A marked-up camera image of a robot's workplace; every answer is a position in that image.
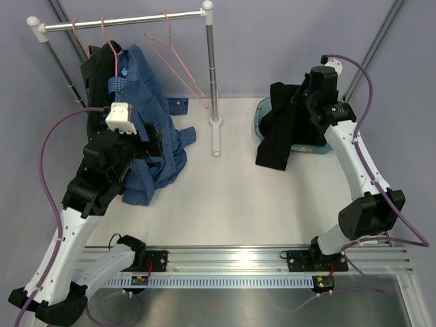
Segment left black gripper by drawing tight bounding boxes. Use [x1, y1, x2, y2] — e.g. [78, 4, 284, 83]
[109, 123, 162, 186]

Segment plain black shirt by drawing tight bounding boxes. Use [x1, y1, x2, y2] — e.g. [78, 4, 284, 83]
[255, 82, 326, 171]

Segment blue checked shirt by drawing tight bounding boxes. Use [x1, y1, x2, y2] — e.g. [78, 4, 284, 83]
[108, 44, 196, 206]

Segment pink hanger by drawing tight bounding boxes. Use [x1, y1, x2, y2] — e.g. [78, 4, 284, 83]
[101, 16, 120, 77]
[144, 11, 210, 109]
[72, 19, 91, 59]

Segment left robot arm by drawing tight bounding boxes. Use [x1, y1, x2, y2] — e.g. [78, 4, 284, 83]
[8, 123, 162, 326]

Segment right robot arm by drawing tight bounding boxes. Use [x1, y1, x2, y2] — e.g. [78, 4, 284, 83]
[289, 61, 405, 272]

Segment black pinstriped shirt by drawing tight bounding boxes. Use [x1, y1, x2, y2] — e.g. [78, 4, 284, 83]
[80, 40, 124, 142]

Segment teal plastic tub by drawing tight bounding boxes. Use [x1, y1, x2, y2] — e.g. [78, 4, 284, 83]
[253, 97, 332, 155]

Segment silver clothes rack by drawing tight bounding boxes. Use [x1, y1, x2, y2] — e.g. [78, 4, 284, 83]
[27, 1, 223, 157]

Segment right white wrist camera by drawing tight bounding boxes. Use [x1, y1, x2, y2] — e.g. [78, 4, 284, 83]
[320, 55, 343, 76]

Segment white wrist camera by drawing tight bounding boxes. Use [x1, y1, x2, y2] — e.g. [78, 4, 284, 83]
[320, 55, 343, 76]
[105, 102, 137, 135]

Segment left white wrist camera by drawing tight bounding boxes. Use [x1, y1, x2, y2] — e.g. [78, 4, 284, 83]
[105, 102, 137, 135]

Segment aluminium frame post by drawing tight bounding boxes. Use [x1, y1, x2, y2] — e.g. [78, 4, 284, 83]
[342, 0, 407, 101]

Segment aluminium mounting rail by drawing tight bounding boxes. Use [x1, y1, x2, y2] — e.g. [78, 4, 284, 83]
[73, 245, 415, 277]

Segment white slotted cable duct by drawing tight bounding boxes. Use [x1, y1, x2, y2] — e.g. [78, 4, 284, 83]
[104, 275, 314, 289]

